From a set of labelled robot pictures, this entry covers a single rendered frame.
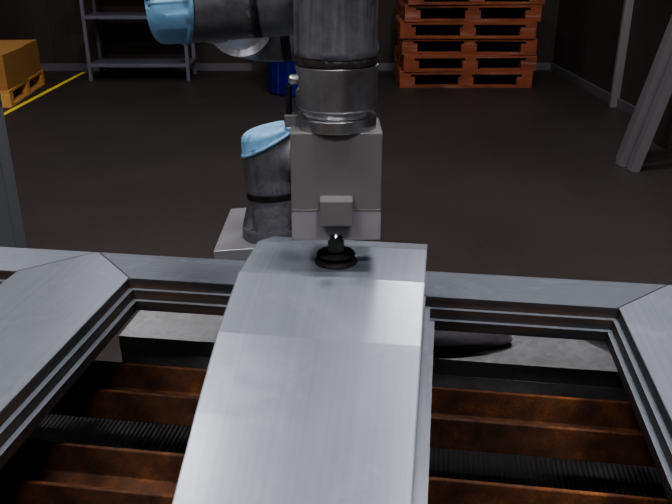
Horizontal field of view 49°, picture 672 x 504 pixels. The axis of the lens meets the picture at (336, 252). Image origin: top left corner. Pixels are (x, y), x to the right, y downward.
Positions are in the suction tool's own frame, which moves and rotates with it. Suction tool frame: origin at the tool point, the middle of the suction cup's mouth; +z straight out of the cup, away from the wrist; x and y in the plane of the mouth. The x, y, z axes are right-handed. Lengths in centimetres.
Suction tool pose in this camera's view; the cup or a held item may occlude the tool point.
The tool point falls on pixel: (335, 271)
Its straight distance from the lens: 74.4
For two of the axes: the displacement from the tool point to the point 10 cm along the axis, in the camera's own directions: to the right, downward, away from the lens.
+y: 10.0, 0.0, 0.1
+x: -0.1, -3.9, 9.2
